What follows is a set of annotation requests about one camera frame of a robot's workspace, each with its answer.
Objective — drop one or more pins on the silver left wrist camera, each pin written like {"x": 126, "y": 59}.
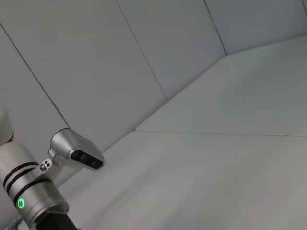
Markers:
{"x": 76, "y": 151}

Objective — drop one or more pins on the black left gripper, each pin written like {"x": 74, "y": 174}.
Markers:
{"x": 57, "y": 222}

